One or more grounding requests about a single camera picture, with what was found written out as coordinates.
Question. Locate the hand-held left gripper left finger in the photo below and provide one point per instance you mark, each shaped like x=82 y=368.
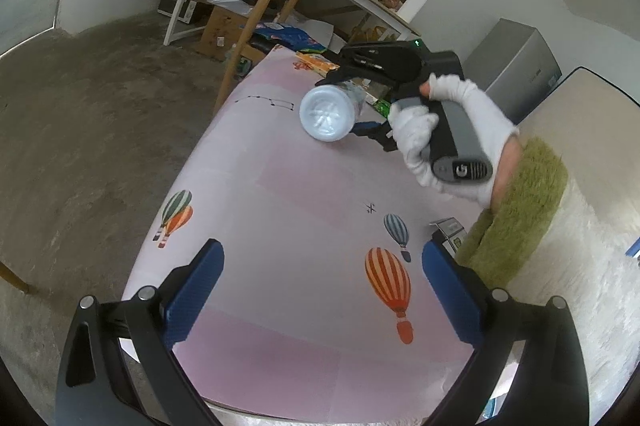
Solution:
x=192 y=291

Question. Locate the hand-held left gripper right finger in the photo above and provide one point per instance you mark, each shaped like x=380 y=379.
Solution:
x=450 y=291

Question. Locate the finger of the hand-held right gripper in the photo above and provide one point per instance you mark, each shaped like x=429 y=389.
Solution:
x=337 y=79
x=375 y=134

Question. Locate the white plastic bottle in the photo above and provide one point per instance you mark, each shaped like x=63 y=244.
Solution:
x=325 y=114

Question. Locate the person's right forearm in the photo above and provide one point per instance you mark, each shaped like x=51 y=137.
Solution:
x=525 y=206

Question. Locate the person's right hand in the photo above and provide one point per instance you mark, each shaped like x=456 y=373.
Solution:
x=475 y=116

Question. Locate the yellow snack packet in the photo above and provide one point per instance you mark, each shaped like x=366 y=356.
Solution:
x=317 y=62

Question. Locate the small green packet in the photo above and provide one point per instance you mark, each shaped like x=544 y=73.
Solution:
x=382 y=107

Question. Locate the paper towel roll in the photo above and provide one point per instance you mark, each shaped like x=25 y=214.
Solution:
x=412 y=6

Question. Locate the small grey box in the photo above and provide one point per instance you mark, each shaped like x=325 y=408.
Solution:
x=450 y=231

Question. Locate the blue snack bag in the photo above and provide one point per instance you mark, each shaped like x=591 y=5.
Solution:
x=287 y=35

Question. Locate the wooden chair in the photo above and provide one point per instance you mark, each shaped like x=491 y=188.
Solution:
x=12 y=278
x=260 y=6

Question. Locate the grey refrigerator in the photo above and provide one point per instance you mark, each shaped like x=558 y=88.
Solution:
x=515 y=61

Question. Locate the cardboard box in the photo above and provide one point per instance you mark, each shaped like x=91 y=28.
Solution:
x=220 y=29

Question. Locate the white sheet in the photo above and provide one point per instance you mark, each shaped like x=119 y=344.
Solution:
x=230 y=1

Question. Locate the microwave oven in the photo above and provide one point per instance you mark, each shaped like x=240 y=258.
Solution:
x=177 y=6

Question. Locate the white mattress blue edge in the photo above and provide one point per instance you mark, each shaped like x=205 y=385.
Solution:
x=590 y=121

